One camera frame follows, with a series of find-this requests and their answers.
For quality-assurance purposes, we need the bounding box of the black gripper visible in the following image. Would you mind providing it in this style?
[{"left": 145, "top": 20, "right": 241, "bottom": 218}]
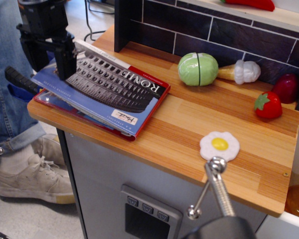
[{"left": 17, "top": 0, "right": 77, "bottom": 80}]

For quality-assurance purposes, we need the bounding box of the Rome guide book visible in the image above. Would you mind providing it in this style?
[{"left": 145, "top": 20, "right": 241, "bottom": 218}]
[{"left": 32, "top": 40, "right": 170, "bottom": 141}]

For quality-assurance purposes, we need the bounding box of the blue black bar clamp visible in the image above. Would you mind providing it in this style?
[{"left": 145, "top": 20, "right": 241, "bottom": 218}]
[{"left": 4, "top": 49, "right": 56, "bottom": 103}]

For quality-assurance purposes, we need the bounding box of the person leg in jeans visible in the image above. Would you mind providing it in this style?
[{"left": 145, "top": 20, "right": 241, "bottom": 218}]
[{"left": 0, "top": 0, "right": 47, "bottom": 170}]

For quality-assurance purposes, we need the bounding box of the beige sneaker behind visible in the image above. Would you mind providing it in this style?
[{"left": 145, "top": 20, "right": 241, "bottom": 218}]
[{"left": 31, "top": 134, "right": 65, "bottom": 165}]

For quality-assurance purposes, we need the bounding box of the beige sneaker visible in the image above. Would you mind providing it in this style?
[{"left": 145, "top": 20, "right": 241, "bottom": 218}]
[
  {"left": 31, "top": 134, "right": 65, "bottom": 165},
  {"left": 0, "top": 146, "right": 75, "bottom": 204}
]

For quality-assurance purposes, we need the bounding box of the beige sneaker front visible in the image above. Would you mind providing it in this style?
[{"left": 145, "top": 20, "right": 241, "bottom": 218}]
[{"left": 0, "top": 146, "right": 75, "bottom": 204}]

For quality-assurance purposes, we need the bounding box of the grey toy kitchen cabinet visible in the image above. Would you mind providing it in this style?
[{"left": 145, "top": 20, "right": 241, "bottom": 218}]
[{"left": 56, "top": 128, "right": 268, "bottom": 239}]

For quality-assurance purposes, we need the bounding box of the green toy cabbage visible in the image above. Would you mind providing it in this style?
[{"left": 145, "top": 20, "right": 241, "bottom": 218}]
[{"left": 178, "top": 52, "right": 219, "bottom": 86}]

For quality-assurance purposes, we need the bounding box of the grey oven control panel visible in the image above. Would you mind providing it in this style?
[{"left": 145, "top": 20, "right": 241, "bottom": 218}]
[{"left": 120, "top": 185, "right": 183, "bottom": 239}]

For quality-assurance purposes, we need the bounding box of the toy ice cream cone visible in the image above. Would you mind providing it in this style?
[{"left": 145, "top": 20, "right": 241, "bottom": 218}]
[{"left": 217, "top": 60, "right": 261, "bottom": 85}]

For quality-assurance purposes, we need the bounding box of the toy fried egg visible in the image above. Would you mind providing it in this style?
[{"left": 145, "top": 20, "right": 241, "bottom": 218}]
[{"left": 200, "top": 131, "right": 240, "bottom": 162}]

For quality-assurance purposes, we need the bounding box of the red toy chili pepper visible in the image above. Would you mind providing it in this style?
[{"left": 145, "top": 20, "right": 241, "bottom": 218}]
[{"left": 221, "top": 0, "right": 275, "bottom": 11}]

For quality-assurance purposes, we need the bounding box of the red toy strawberry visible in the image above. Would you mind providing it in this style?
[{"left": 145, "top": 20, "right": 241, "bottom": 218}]
[{"left": 254, "top": 91, "right": 283, "bottom": 119}]

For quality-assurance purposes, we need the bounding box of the dark red toy fruit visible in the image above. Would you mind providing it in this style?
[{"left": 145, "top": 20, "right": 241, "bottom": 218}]
[{"left": 272, "top": 73, "right": 299, "bottom": 104}]

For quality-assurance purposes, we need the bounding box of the black cable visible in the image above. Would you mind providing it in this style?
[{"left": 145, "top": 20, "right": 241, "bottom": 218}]
[{"left": 83, "top": 0, "right": 115, "bottom": 42}]

